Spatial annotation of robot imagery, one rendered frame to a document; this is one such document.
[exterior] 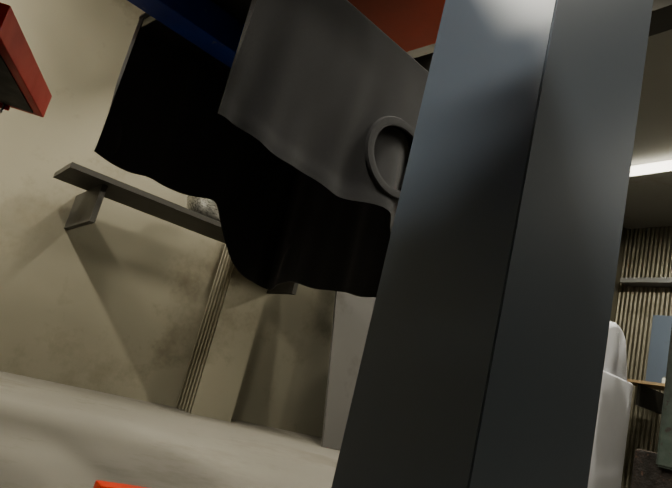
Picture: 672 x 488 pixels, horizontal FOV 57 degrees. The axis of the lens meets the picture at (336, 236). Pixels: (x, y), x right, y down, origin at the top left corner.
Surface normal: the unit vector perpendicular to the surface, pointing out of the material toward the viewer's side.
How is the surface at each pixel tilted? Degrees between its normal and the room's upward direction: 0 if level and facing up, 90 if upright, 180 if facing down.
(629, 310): 90
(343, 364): 75
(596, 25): 90
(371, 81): 93
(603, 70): 90
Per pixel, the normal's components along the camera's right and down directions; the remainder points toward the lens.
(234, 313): 0.59, -0.06
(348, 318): 0.63, -0.29
